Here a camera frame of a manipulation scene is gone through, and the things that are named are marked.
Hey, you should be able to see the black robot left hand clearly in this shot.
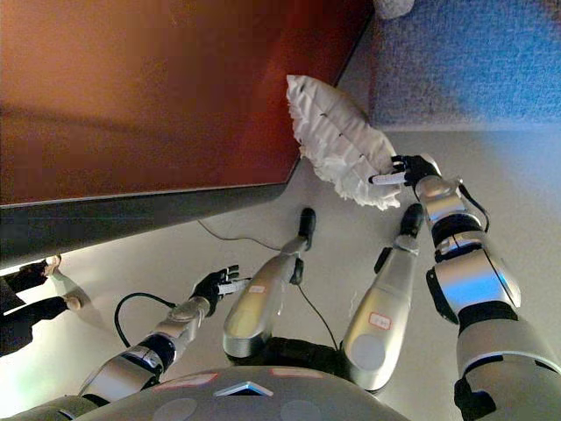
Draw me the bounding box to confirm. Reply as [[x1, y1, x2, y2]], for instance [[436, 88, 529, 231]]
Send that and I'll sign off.
[[190, 263, 253, 317]]

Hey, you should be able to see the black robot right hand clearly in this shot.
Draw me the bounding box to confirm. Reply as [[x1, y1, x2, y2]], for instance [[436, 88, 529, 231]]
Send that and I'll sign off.
[[367, 153, 442, 189]]

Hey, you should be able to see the white fringed pillow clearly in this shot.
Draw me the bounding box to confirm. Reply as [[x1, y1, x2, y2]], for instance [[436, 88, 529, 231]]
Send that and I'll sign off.
[[285, 74, 402, 211]]

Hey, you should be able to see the silver robot left leg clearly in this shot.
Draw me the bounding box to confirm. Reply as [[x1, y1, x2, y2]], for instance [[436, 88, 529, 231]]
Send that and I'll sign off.
[[222, 207, 317, 365]]

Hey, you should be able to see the silver robot leg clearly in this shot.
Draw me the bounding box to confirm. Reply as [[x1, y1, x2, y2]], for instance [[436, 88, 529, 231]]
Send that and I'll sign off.
[[222, 207, 317, 365], [340, 203, 425, 392]]

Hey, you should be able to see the grey fabric armchair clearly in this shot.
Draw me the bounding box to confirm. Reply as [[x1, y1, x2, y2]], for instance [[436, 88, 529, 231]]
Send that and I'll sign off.
[[367, 0, 561, 132]]

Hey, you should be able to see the grey robot torso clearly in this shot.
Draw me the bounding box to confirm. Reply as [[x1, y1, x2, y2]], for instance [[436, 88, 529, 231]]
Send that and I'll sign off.
[[74, 336, 413, 421]]

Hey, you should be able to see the silver robot right leg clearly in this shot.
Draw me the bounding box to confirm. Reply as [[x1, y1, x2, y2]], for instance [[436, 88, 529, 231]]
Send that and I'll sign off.
[[340, 203, 425, 392]]

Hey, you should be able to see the person in black clothes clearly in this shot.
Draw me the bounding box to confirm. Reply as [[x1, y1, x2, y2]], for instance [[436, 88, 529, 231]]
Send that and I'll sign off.
[[0, 253, 84, 357]]

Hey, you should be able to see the wooden table with dark edge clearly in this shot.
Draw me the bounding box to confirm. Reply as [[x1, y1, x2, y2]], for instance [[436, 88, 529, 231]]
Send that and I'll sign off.
[[0, 0, 376, 271]]

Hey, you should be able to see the thin black floor cable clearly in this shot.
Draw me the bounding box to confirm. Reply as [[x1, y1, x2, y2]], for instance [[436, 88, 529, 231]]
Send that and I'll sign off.
[[196, 218, 341, 352]]

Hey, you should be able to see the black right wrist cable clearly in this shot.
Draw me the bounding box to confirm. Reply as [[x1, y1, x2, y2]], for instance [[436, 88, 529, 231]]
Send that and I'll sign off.
[[458, 182, 491, 233]]

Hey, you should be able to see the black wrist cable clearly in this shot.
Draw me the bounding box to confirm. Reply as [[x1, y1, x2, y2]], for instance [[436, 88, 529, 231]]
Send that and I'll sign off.
[[458, 182, 491, 233], [114, 292, 176, 348]]

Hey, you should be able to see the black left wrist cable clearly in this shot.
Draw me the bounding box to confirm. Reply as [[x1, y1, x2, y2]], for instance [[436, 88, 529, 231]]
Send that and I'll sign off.
[[114, 292, 176, 348]]

